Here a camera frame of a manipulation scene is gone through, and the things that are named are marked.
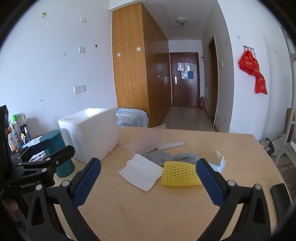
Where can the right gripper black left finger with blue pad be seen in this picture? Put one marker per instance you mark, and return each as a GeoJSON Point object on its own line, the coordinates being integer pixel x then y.
{"type": "Point", "coordinates": [43, 221]}

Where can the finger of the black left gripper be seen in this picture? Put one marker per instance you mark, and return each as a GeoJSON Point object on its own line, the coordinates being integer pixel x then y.
{"type": "Point", "coordinates": [25, 154]}
{"type": "Point", "coordinates": [55, 156]}

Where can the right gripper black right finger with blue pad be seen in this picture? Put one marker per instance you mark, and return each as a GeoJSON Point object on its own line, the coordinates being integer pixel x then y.
{"type": "Point", "coordinates": [253, 222]}

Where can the blue surgical mask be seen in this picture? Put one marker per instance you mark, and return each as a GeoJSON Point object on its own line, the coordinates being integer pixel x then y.
{"type": "Point", "coordinates": [217, 161]}

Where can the white tissue paper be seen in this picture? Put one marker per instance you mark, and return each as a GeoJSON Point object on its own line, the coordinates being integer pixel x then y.
{"type": "Point", "coordinates": [141, 172]}

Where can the yellow foam net sleeve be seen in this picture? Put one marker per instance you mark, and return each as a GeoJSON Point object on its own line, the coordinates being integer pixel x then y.
{"type": "Point", "coordinates": [179, 174]}

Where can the clear zip bag red label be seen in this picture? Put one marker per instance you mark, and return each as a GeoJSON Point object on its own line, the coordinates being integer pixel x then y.
{"type": "Point", "coordinates": [143, 140]}

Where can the grey sock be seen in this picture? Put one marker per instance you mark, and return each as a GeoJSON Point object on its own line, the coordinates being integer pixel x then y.
{"type": "Point", "coordinates": [160, 157]}

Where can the person's left hand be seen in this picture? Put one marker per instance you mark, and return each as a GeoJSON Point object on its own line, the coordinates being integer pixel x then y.
{"type": "Point", "coordinates": [11, 206]}

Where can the white lotion bottle orange label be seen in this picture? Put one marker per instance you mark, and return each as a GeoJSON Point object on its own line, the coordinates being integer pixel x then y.
{"type": "Point", "coordinates": [12, 142]}

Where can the teal round canister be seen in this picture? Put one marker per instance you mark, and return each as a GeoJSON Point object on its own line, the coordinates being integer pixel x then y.
{"type": "Point", "coordinates": [57, 144]}

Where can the green cap spray can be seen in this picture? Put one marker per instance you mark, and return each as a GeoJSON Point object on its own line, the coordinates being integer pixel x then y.
{"type": "Point", "coordinates": [17, 126]}

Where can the white foam box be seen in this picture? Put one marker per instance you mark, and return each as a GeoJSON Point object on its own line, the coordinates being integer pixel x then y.
{"type": "Point", "coordinates": [92, 132]}

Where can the light blue cloth covered bin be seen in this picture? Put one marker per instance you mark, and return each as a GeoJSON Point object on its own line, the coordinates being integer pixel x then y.
{"type": "Point", "coordinates": [132, 117]}

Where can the red fire extinguisher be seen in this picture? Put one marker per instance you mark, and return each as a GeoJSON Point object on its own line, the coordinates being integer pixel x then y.
{"type": "Point", "coordinates": [201, 106]}

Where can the wooden wardrobe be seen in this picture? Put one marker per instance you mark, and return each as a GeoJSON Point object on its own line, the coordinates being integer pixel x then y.
{"type": "Point", "coordinates": [141, 65]}

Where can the red hanging banners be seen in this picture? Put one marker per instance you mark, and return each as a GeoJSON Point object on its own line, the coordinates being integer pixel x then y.
{"type": "Point", "coordinates": [249, 64]}

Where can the dark brown entrance door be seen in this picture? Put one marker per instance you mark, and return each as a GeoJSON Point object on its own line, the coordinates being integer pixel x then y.
{"type": "Point", "coordinates": [185, 79]}

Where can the ceiling lamp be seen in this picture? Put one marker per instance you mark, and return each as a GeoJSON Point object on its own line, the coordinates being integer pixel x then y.
{"type": "Point", "coordinates": [181, 20]}

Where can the double wall socket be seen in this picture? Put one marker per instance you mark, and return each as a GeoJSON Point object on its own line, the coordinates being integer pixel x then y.
{"type": "Point", "coordinates": [79, 89]}

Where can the wall switch plate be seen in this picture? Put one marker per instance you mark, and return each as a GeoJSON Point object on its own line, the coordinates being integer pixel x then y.
{"type": "Point", "coordinates": [81, 49]}

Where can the side door frame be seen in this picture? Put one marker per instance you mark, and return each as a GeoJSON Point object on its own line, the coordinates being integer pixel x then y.
{"type": "Point", "coordinates": [213, 80]}

